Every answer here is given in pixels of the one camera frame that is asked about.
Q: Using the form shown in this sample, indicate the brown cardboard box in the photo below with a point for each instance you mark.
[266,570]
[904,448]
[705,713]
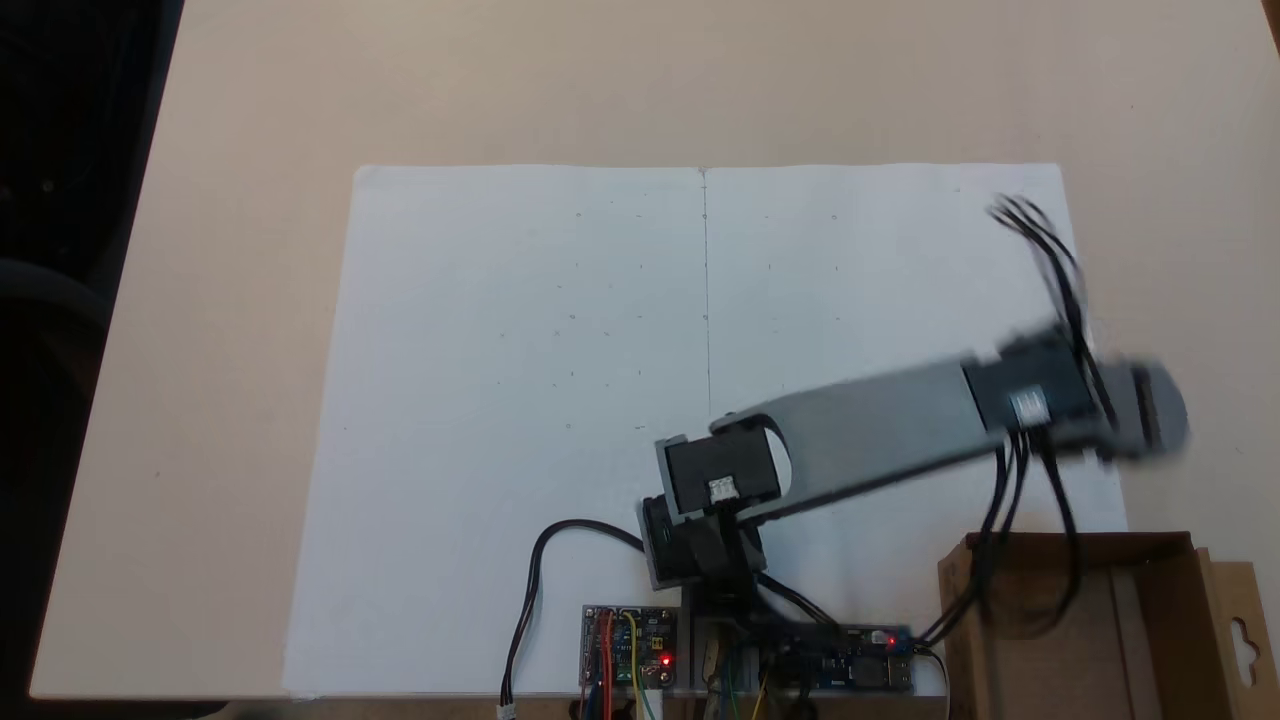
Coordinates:
[1100,640]

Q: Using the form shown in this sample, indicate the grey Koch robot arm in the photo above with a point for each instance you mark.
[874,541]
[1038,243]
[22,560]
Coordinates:
[880,430]

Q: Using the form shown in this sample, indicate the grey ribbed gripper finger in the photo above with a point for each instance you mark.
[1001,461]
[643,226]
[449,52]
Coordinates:
[1165,410]

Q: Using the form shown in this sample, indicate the blue circuit board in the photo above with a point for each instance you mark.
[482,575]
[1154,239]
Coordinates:
[850,660]

